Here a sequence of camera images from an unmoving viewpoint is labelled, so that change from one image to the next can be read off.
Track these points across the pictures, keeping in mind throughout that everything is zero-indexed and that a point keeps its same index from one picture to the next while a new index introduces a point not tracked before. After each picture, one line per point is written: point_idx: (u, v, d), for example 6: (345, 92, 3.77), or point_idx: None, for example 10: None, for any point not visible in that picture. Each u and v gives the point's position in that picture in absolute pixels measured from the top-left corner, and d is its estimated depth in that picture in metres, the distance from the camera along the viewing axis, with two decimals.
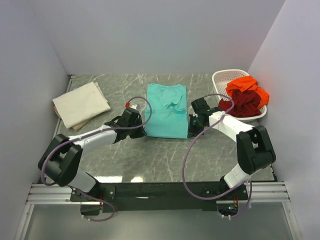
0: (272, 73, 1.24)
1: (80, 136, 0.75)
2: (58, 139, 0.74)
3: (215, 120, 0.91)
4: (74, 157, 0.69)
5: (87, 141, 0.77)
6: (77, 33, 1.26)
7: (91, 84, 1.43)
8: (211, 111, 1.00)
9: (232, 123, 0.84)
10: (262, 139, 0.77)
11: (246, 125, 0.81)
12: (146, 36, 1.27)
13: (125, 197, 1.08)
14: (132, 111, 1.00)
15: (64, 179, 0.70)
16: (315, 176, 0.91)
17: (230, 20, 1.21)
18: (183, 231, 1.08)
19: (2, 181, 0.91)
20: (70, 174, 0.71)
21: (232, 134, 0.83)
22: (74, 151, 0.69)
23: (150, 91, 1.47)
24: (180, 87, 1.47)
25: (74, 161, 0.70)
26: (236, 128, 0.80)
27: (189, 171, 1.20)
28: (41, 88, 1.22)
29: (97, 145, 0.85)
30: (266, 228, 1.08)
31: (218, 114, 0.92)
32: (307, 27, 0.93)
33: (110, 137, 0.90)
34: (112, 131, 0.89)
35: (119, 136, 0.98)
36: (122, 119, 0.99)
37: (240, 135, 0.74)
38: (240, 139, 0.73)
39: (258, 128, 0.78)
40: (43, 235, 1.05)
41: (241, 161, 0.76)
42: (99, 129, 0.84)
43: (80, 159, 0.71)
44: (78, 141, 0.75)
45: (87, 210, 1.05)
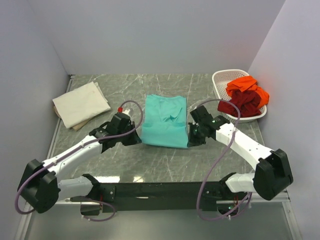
0: (272, 73, 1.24)
1: (55, 161, 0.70)
2: (32, 166, 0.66)
3: (226, 138, 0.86)
4: (47, 186, 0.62)
5: (64, 164, 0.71)
6: (77, 33, 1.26)
7: (91, 84, 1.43)
8: (217, 122, 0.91)
9: (247, 145, 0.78)
10: (282, 164, 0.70)
11: (262, 147, 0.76)
12: (146, 36, 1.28)
13: (125, 198, 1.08)
14: (123, 117, 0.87)
15: (43, 205, 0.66)
16: (315, 176, 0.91)
17: (230, 20, 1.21)
18: (183, 231, 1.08)
19: (2, 181, 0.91)
20: (49, 199, 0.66)
21: (248, 157, 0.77)
22: (48, 182, 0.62)
23: (149, 103, 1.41)
24: (180, 99, 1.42)
25: (51, 189, 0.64)
26: (253, 153, 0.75)
27: (189, 170, 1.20)
28: (41, 88, 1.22)
29: (81, 161, 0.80)
30: (266, 228, 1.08)
31: (228, 130, 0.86)
32: (307, 27, 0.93)
33: (96, 149, 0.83)
34: (96, 143, 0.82)
35: (107, 144, 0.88)
36: (110, 126, 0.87)
37: (261, 164, 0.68)
38: (260, 169, 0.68)
39: (278, 153, 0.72)
40: (43, 236, 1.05)
41: (261, 188, 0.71)
42: (80, 144, 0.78)
43: (55, 185, 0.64)
44: (53, 166, 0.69)
45: (86, 211, 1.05)
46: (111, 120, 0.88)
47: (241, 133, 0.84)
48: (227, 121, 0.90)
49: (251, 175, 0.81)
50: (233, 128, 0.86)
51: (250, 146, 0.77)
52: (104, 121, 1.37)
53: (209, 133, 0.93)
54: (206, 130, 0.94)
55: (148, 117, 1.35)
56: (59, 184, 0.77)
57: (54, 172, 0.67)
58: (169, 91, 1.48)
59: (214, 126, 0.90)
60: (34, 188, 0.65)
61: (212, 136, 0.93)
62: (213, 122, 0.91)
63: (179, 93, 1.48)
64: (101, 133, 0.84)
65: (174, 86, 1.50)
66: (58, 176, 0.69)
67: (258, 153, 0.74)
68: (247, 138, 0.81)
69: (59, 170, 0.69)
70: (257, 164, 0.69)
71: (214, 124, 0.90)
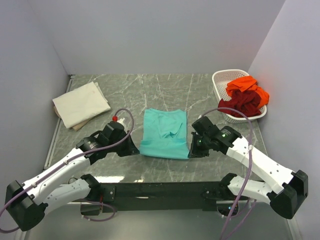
0: (272, 73, 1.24)
1: (34, 183, 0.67)
2: (12, 188, 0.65)
3: (241, 156, 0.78)
4: (25, 211, 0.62)
5: (45, 185, 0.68)
6: (78, 33, 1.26)
7: (91, 84, 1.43)
8: (227, 136, 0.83)
9: (266, 167, 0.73)
10: (303, 188, 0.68)
11: (284, 169, 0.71)
12: (146, 36, 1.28)
13: (125, 197, 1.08)
14: (115, 127, 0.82)
15: (29, 224, 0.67)
16: (315, 177, 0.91)
17: (230, 20, 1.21)
18: (183, 231, 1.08)
19: (2, 181, 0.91)
20: (34, 218, 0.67)
21: (268, 179, 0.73)
22: (26, 206, 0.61)
23: (147, 118, 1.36)
24: (180, 113, 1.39)
25: (33, 211, 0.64)
26: (275, 177, 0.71)
27: (189, 170, 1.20)
28: (41, 88, 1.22)
29: (69, 176, 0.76)
30: (266, 228, 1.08)
31: (243, 148, 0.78)
32: (308, 27, 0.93)
33: (82, 164, 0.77)
34: (81, 158, 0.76)
35: (95, 155, 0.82)
36: (102, 136, 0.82)
37: (286, 192, 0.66)
38: (286, 197, 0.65)
39: (300, 176, 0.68)
40: (43, 236, 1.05)
41: (281, 211, 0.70)
42: (64, 161, 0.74)
43: (36, 208, 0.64)
44: (33, 188, 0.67)
45: (86, 211, 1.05)
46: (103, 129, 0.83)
47: (258, 151, 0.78)
48: (239, 135, 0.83)
49: (262, 188, 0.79)
50: (248, 145, 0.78)
51: (271, 169, 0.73)
52: (104, 121, 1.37)
53: (220, 147, 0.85)
54: (215, 144, 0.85)
55: (147, 133, 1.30)
56: (48, 198, 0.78)
57: (33, 195, 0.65)
58: (169, 91, 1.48)
59: (227, 142, 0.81)
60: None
61: (223, 151, 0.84)
62: (223, 136, 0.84)
63: (179, 92, 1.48)
64: (90, 144, 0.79)
65: (175, 86, 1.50)
66: (39, 198, 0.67)
67: (280, 176, 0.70)
68: (264, 157, 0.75)
69: (38, 193, 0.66)
70: (282, 191, 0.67)
71: (225, 138, 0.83)
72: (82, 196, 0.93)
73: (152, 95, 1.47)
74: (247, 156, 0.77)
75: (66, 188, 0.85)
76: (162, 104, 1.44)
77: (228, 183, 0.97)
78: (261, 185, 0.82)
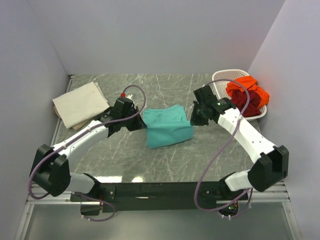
0: (272, 73, 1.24)
1: (65, 144, 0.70)
2: (42, 151, 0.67)
3: (230, 125, 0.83)
4: (60, 169, 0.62)
5: (74, 147, 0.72)
6: (78, 33, 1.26)
7: (91, 85, 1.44)
8: (222, 105, 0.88)
9: (250, 136, 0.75)
10: (282, 162, 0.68)
11: (267, 142, 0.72)
12: (147, 36, 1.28)
13: (125, 198, 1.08)
14: (125, 101, 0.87)
15: (57, 189, 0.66)
16: (315, 176, 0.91)
17: (230, 20, 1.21)
18: (183, 231, 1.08)
19: (2, 181, 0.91)
20: (62, 183, 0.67)
21: (249, 148, 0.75)
22: (60, 164, 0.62)
23: (147, 118, 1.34)
24: (178, 108, 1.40)
25: (63, 171, 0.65)
26: (255, 145, 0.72)
27: (189, 170, 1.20)
28: (41, 88, 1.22)
29: (90, 144, 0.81)
30: (267, 228, 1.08)
31: (233, 117, 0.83)
32: (308, 27, 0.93)
33: (103, 133, 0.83)
34: (102, 127, 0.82)
35: (112, 128, 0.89)
36: (114, 111, 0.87)
37: (262, 159, 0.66)
38: (261, 164, 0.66)
39: (281, 150, 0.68)
40: (43, 236, 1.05)
41: (255, 180, 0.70)
42: (87, 128, 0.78)
43: (67, 168, 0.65)
44: (63, 149, 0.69)
45: (86, 210, 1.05)
46: (114, 105, 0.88)
47: (247, 122, 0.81)
48: (233, 106, 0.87)
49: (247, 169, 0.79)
50: (239, 115, 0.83)
51: (254, 138, 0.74)
52: None
53: (212, 115, 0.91)
54: (209, 112, 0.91)
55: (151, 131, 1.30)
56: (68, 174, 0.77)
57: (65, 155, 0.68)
58: (169, 91, 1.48)
59: (220, 110, 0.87)
60: (46, 172, 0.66)
61: (215, 118, 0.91)
62: (218, 105, 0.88)
63: (179, 92, 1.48)
64: (106, 118, 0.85)
65: (175, 86, 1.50)
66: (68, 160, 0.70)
67: (260, 146, 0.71)
68: (252, 127, 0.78)
69: (69, 153, 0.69)
70: (258, 158, 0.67)
71: (219, 107, 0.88)
72: (85, 191, 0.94)
73: (152, 95, 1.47)
74: (235, 125, 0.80)
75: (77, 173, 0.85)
76: (162, 103, 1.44)
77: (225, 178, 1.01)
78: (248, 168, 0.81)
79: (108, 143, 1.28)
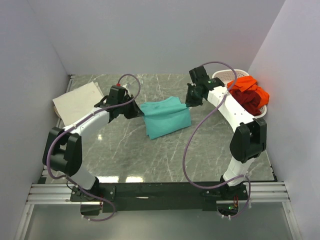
0: (272, 73, 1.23)
1: (74, 125, 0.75)
2: (54, 132, 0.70)
3: (217, 100, 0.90)
4: (75, 146, 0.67)
5: (83, 128, 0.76)
6: (77, 33, 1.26)
7: (90, 85, 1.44)
8: (213, 83, 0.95)
9: (233, 109, 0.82)
10: (260, 133, 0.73)
11: (248, 114, 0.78)
12: (146, 36, 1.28)
13: (125, 197, 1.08)
14: (119, 87, 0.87)
15: (73, 166, 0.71)
16: (315, 176, 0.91)
17: (230, 20, 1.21)
18: (183, 231, 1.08)
19: (3, 181, 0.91)
20: (76, 162, 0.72)
21: (232, 120, 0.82)
22: (74, 141, 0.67)
23: (145, 111, 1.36)
24: (173, 99, 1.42)
25: (77, 148, 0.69)
26: (237, 117, 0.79)
27: (189, 170, 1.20)
28: (41, 88, 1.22)
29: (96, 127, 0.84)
30: (267, 229, 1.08)
31: (220, 93, 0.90)
32: (308, 27, 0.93)
33: (105, 117, 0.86)
34: (104, 111, 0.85)
35: (113, 114, 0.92)
36: (110, 98, 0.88)
37: (240, 127, 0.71)
38: (239, 131, 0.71)
39: (259, 122, 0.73)
40: (43, 236, 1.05)
41: (234, 147, 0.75)
42: (91, 112, 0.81)
43: (80, 145, 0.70)
44: (74, 129, 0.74)
45: (86, 210, 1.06)
46: (109, 93, 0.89)
47: (232, 97, 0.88)
48: (222, 84, 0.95)
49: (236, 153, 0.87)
50: (225, 92, 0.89)
51: (236, 111, 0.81)
52: None
53: (203, 92, 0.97)
54: (200, 89, 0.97)
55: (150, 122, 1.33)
56: None
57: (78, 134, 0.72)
58: (169, 91, 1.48)
59: (210, 86, 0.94)
60: (59, 153, 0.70)
61: (205, 96, 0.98)
62: (209, 83, 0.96)
63: (179, 92, 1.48)
64: (105, 105, 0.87)
65: (174, 86, 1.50)
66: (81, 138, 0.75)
67: (241, 118, 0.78)
68: (236, 101, 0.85)
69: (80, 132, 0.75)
70: (237, 127, 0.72)
71: (210, 85, 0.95)
72: (87, 187, 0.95)
73: (152, 95, 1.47)
74: (221, 99, 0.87)
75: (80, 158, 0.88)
76: None
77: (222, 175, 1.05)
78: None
79: (107, 144, 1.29)
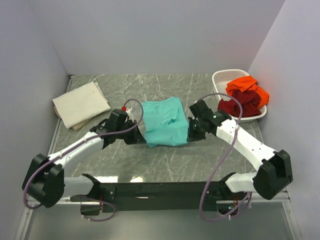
0: (272, 73, 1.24)
1: (61, 154, 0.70)
2: (38, 161, 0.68)
3: (228, 135, 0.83)
4: (54, 179, 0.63)
5: (69, 157, 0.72)
6: (77, 33, 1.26)
7: (90, 84, 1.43)
8: (218, 117, 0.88)
9: (248, 144, 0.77)
10: (285, 167, 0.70)
11: (267, 148, 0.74)
12: (146, 36, 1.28)
13: (125, 197, 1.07)
14: (120, 113, 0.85)
15: (51, 200, 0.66)
16: (315, 177, 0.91)
17: (230, 20, 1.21)
18: (183, 231, 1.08)
19: (3, 181, 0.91)
20: (55, 194, 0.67)
21: (250, 156, 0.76)
22: (55, 174, 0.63)
23: (145, 110, 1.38)
24: (174, 100, 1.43)
25: (58, 181, 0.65)
26: (256, 153, 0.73)
27: (189, 171, 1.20)
28: (41, 88, 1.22)
29: (85, 154, 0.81)
30: (267, 229, 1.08)
31: (230, 127, 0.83)
32: (308, 27, 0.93)
33: (98, 144, 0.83)
34: (98, 138, 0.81)
35: (107, 140, 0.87)
36: (109, 122, 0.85)
37: (264, 166, 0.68)
38: (263, 170, 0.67)
39: (281, 154, 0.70)
40: (43, 236, 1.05)
41: (259, 185, 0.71)
42: (83, 139, 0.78)
43: (62, 178, 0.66)
44: (59, 159, 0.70)
45: (87, 210, 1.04)
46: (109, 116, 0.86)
47: (244, 131, 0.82)
48: (229, 117, 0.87)
49: (250, 175, 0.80)
50: (235, 125, 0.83)
51: (254, 146, 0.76)
52: None
53: (210, 128, 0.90)
54: (206, 125, 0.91)
55: (149, 125, 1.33)
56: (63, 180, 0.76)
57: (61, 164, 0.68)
58: (169, 91, 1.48)
59: (216, 122, 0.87)
60: (40, 182, 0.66)
61: (213, 131, 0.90)
62: (214, 118, 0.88)
63: (179, 93, 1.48)
64: (102, 130, 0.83)
65: (175, 86, 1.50)
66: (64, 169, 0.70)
67: (261, 153, 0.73)
68: (249, 135, 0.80)
69: (65, 163, 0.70)
70: (261, 166, 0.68)
71: (216, 119, 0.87)
72: (84, 193, 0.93)
73: (152, 95, 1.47)
74: (232, 135, 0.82)
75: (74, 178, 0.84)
76: None
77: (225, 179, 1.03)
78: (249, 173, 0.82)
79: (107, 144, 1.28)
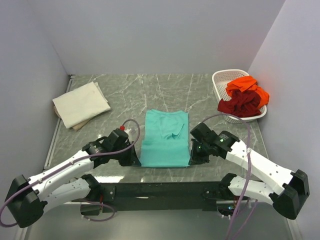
0: (272, 73, 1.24)
1: (40, 179, 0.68)
2: (18, 182, 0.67)
3: (240, 160, 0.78)
4: (29, 205, 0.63)
5: (50, 182, 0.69)
6: (77, 33, 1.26)
7: (90, 84, 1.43)
8: (225, 140, 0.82)
9: (264, 168, 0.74)
10: (303, 185, 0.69)
11: (284, 170, 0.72)
12: (146, 36, 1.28)
13: (125, 198, 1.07)
14: (120, 134, 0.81)
15: (27, 220, 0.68)
16: (314, 177, 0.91)
17: (230, 21, 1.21)
18: (183, 231, 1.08)
19: (3, 181, 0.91)
20: (32, 215, 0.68)
21: (268, 180, 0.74)
22: (30, 201, 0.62)
23: (149, 119, 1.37)
24: (181, 114, 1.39)
25: (33, 206, 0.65)
26: (275, 178, 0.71)
27: (188, 171, 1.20)
28: (41, 88, 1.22)
29: (73, 177, 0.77)
30: (267, 228, 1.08)
31: (242, 151, 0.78)
32: (308, 27, 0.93)
33: (87, 167, 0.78)
34: (87, 160, 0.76)
35: (99, 160, 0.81)
36: (107, 142, 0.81)
37: (286, 192, 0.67)
38: (287, 197, 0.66)
39: (300, 175, 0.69)
40: (43, 236, 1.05)
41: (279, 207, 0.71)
42: (70, 161, 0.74)
43: (38, 203, 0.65)
44: (38, 184, 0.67)
45: (86, 210, 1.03)
46: (108, 135, 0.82)
47: (256, 153, 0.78)
48: (237, 139, 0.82)
49: (264, 189, 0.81)
50: (246, 148, 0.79)
51: (270, 170, 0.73)
52: (104, 121, 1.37)
53: (219, 152, 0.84)
54: (214, 150, 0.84)
55: (148, 135, 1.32)
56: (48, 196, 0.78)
57: (38, 190, 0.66)
58: (169, 91, 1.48)
59: (225, 147, 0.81)
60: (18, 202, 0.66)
61: (222, 155, 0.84)
62: (221, 141, 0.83)
63: (179, 93, 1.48)
64: (96, 148, 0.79)
65: (175, 86, 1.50)
66: (44, 193, 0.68)
67: (280, 177, 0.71)
68: (261, 156, 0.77)
69: (43, 189, 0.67)
70: (283, 191, 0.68)
71: (223, 143, 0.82)
72: (82, 196, 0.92)
73: (152, 95, 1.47)
74: (246, 159, 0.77)
75: (66, 187, 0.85)
76: (162, 104, 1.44)
77: (228, 184, 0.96)
78: (262, 186, 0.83)
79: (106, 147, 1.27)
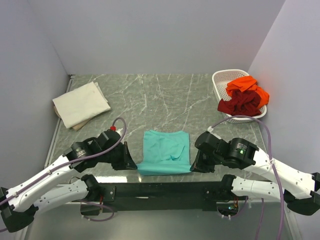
0: (272, 73, 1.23)
1: (15, 193, 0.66)
2: None
3: (263, 171, 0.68)
4: (7, 220, 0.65)
5: (26, 196, 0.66)
6: (77, 33, 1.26)
7: (90, 84, 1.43)
8: (245, 152, 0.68)
9: (289, 176, 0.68)
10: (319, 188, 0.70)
11: (305, 175, 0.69)
12: (146, 36, 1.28)
13: (126, 198, 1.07)
14: (111, 137, 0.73)
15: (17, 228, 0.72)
16: None
17: (230, 20, 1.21)
18: (183, 231, 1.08)
19: (3, 181, 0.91)
20: (23, 222, 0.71)
21: (291, 188, 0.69)
22: (6, 217, 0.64)
23: (148, 139, 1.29)
24: (182, 134, 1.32)
25: (15, 218, 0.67)
26: (301, 185, 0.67)
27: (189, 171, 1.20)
28: (41, 88, 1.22)
29: (59, 182, 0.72)
30: (268, 229, 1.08)
31: (264, 162, 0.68)
32: (308, 26, 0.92)
33: (69, 174, 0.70)
34: (66, 168, 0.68)
35: (83, 164, 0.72)
36: (95, 144, 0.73)
37: (317, 200, 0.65)
38: (316, 204, 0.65)
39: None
40: (43, 236, 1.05)
41: (298, 209, 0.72)
42: (48, 171, 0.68)
43: (19, 214, 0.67)
44: (14, 198, 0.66)
45: (87, 210, 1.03)
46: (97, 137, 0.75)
47: (276, 160, 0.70)
48: (256, 148, 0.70)
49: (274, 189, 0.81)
50: (270, 159, 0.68)
51: (295, 178, 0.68)
52: (104, 121, 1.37)
53: (238, 164, 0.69)
54: (232, 163, 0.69)
55: (146, 157, 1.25)
56: (40, 201, 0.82)
57: (13, 206, 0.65)
58: (169, 91, 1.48)
59: (248, 161, 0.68)
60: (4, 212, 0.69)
61: (241, 166, 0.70)
62: (241, 153, 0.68)
63: (179, 93, 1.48)
64: (80, 152, 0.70)
65: (175, 86, 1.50)
66: (23, 205, 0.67)
67: (305, 184, 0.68)
68: (281, 163, 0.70)
69: (19, 204, 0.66)
70: (312, 199, 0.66)
71: (244, 155, 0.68)
72: (81, 196, 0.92)
73: (152, 95, 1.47)
74: (271, 171, 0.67)
75: (62, 190, 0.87)
76: (162, 104, 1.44)
77: (230, 187, 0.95)
78: (269, 185, 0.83)
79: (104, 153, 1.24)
